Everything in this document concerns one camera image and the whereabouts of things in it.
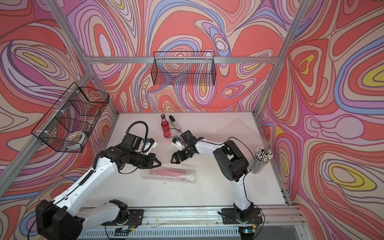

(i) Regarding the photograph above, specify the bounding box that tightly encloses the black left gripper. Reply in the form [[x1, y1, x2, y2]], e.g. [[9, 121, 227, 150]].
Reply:
[[129, 152, 163, 169]]

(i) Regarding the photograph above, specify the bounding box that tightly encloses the pink bottle with label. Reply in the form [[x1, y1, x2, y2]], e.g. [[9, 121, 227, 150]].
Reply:
[[150, 168, 190, 181]]

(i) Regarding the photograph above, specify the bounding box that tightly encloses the clear bubble wrap sheet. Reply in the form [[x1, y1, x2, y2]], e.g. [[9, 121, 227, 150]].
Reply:
[[142, 164, 197, 183]]

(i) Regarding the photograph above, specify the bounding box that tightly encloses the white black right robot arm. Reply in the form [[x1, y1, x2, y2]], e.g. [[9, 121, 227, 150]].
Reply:
[[171, 131, 254, 223]]

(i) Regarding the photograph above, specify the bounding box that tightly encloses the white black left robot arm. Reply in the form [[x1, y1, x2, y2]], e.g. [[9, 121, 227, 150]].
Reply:
[[36, 146, 162, 240]]

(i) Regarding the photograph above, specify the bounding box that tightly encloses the patterned bowl in basket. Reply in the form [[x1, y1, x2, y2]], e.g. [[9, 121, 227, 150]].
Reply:
[[64, 131, 86, 149]]

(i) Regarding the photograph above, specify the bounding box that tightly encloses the cup of pens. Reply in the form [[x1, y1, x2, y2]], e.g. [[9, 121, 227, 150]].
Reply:
[[251, 147, 273, 174]]

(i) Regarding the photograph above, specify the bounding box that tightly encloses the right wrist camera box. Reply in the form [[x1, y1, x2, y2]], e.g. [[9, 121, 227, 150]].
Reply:
[[172, 137, 185, 151]]

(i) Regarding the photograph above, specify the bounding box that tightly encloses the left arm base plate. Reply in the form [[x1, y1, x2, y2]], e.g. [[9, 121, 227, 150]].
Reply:
[[102, 209, 144, 228]]

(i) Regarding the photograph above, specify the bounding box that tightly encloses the black wire basket back wall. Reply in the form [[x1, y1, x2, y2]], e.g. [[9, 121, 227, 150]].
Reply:
[[151, 51, 217, 87]]

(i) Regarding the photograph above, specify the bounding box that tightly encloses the black wire basket wall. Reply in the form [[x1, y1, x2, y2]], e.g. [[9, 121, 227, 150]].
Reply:
[[31, 83, 109, 153], [151, 51, 217, 87]]

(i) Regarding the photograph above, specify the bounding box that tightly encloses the black wire basket left wall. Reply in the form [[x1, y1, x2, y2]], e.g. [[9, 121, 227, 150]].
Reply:
[[31, 83, 109, 153]]

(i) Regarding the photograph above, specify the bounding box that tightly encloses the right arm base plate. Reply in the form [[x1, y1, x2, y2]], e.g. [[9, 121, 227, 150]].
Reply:
[[218, 207, 263, 226]]

